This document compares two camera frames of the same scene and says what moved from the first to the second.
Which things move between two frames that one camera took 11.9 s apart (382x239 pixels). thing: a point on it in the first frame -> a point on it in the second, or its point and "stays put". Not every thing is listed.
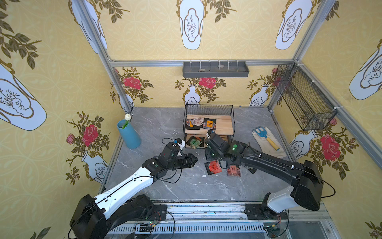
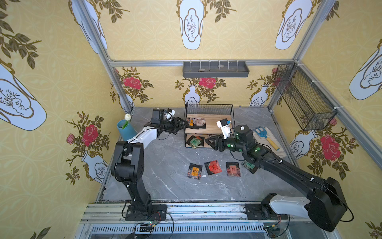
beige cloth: [266, 147] stays put
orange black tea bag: [209, 123] -> [194, 171]
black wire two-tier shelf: [200, 119] stays put
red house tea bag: [234, 171] stays put
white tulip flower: [127, 117] stays put
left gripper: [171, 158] -> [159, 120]
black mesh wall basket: [309, 106] stays put
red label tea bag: [213, 167] stays put
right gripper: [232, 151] -> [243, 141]
